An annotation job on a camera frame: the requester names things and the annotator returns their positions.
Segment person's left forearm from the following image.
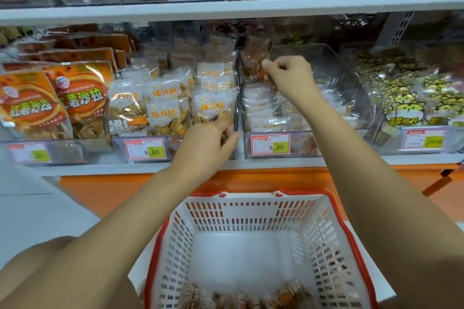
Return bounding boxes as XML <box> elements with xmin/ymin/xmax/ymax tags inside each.
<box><xmin>0</xmin><ymin>168</ymin><xmax>211</xmax><ymax>309</ymax></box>

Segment person's right hand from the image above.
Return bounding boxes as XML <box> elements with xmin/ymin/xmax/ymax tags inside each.
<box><xmin>261</xmin><ymin>55</ymin><xmax>327</xmax><ymax>118</ymax></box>

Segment yellow hamster snack packets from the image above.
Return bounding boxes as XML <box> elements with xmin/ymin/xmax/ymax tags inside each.
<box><xmin>348</xmin><ymin>48</ymin><xmax>464</xmax><ymax>128</ymax></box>

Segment white yellow price tag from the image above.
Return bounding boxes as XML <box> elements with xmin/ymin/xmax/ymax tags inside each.
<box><xmin>401</xmin><ymin>127</ymin><xmax>447</xmax><ymax>151</ymax></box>
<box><xmin>123</xmin><ymin>137</ymin><xmax>168</xmax><ymax>161</ymax></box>
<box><xmin>250</xmin><ymin>133</ymin><xmax>291</xmax><ymax>157</ymax></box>
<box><xmin>6</xmin><ymin>142</ymin><xmax>53</xmax><ymax>164</ymax></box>

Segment pile of small brown snacks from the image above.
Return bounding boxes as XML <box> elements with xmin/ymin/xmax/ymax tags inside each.
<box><xmin>181</xmin><ymin>280</ymin><xmax>316</xmax><ymax>309</ymax></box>

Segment orange shelf base panel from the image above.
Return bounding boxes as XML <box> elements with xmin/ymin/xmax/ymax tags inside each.
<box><xmin>58</xmin><ymin>164</ymin><xmax>464</xmax><ymax>223</ymax></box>

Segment row of clear snacks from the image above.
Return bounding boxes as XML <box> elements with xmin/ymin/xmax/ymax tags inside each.
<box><xmin>243</xmin><ymin>81</ymin><xmax>356</xmax><ymax>155</ymax></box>
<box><xmin>119</xmin><ymin>33</ymin><xmax>239</xmax><ymax>161</ymax></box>

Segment white wire mesh panel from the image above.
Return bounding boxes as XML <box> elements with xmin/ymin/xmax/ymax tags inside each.
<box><xmin>0</xmin><ymin>26</ymin><xmax>37</xmax><ymax>60</ymax></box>

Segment stack of orange packets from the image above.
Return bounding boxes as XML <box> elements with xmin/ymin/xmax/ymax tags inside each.
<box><xmin>0</xmin><ymin>26</ymin><xmax>135</xmax><ymax>141</ymax></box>

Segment person's right forearm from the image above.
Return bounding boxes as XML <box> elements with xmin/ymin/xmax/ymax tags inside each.
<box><xmin>301</xmin><ymin>98</ymin><xmax>464</xmax><ymax>309</ymax></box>

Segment white snack shelf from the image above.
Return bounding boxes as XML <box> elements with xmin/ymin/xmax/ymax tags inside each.
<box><xmin>0</xmin><ymin>0</ymin><xmax>464</xmax><ymax>178</ymax></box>

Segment person's left hand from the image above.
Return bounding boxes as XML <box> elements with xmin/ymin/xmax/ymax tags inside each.
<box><xmin>168</xmin><ymin>118</ymin><xmax>240</xmax><ymax>186</ymax></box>

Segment white red-rimmed shopping basket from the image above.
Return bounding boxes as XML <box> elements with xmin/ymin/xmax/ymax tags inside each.
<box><xmin>144</xmin><ymin>189</ymin><xmax>378</xmax><ymax>309</ymax></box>

